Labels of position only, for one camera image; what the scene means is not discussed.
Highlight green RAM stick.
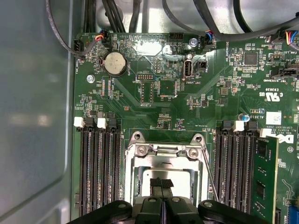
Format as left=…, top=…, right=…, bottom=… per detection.
left=256, top=137, right=280, bottom=224

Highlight blue expansion slot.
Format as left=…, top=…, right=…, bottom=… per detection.
left=289, top=198, right=299, bottom=224

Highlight black open PC case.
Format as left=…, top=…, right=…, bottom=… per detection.
left=0, top=0, right=299, bottom=224

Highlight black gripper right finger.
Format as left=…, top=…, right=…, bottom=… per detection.
left=163, top=178, right=269, bottom=224

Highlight RAM slot white clips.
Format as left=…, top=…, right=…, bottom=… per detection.
left=73, top=116, right=91, bottom=210
left=228, top=120, right=245, bottom=215
left=252, top=127, right=281, bottom=224
left=96, top=117, right=112, bottom=208

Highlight metal CPU socket cover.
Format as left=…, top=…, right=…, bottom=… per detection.
left=130, top=146, right=207, bottom=203

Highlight metal CPU socket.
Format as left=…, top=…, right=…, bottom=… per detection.
left=125, top=130, right=212, bottom=206

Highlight black cable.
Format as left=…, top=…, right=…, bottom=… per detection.
left=45, top=0, right=94, bottom=59
left=84, top=0, right=97, bottom=33
left=233, top=0, right=254, bottom=33
left=162, top=0, right=217, bottom=40
left=193, top=0, right=299, bottom=42
left=101, top=0, right=128, bottom=33
left=129, top=0, right=150, bottom=33

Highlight green motherboard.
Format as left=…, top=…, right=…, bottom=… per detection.
left=72, top=32, right=299, bottom=224

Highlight coin cell battery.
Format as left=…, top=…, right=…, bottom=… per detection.
left=102, top=51, right=128, bottom=77

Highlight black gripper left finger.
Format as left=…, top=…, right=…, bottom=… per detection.
left=67, top=177, right=164, bottom=224

